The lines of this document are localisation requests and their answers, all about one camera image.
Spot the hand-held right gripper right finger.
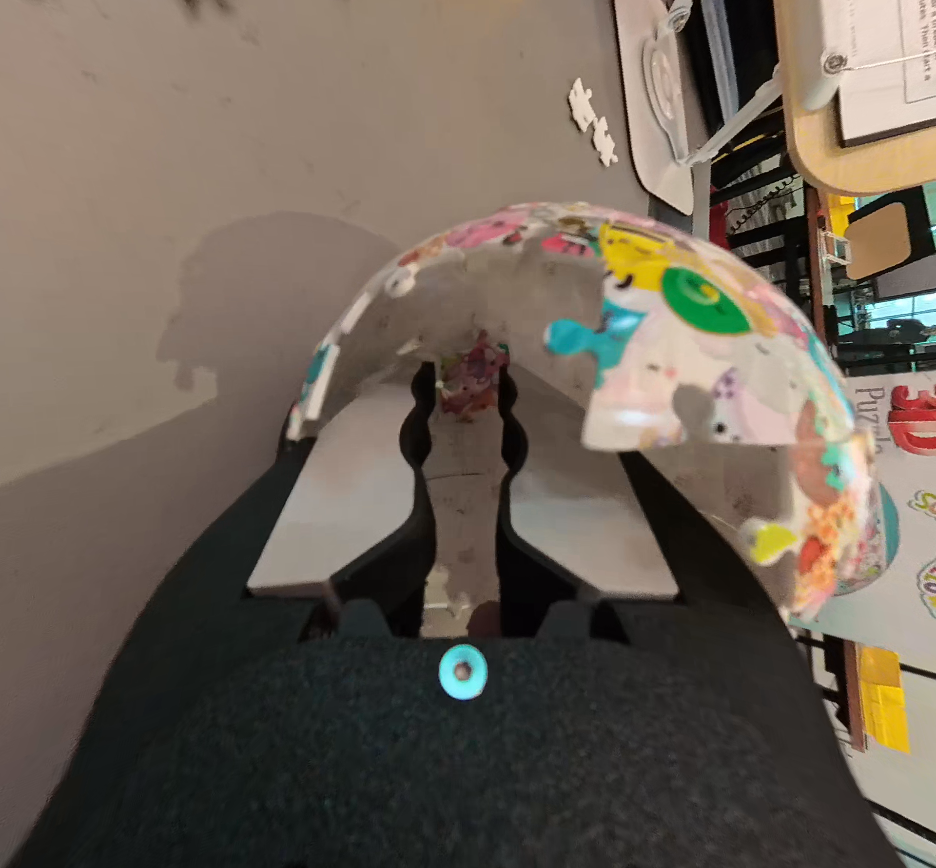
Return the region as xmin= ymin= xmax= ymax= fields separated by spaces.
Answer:
xmin=493 ymin=368 xmax=683 ymax=642

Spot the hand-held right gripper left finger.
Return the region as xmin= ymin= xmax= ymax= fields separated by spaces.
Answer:
xmin=245 ymin=361 xmax=441 ymax=644

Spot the colourful puzzle ball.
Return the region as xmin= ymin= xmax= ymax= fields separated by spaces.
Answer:
xmin=284 ymin=198 xmax=880 ymax=633

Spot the colourful puzzle box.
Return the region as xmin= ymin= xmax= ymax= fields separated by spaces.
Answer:
xmin=798 ymin=368 xmax=936 ymax=828

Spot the single white puzzle piece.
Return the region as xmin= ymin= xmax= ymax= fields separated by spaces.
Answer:
xmin=585 ymin=119 xmax=623 ymax=168
xmin=566 ymin=76 xmax=601 ymax=126

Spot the white desk stand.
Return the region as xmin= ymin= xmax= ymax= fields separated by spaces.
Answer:
xmin=606 ymin=0 xmax=786 ymax=219

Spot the light wooden board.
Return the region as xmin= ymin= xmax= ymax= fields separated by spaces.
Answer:
xmin=764 ymin=0 xmax=936 ymax=199

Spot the white printed sheet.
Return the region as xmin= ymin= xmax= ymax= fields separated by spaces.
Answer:
xmin=809 ymin=0 xmax=936 ymax=149

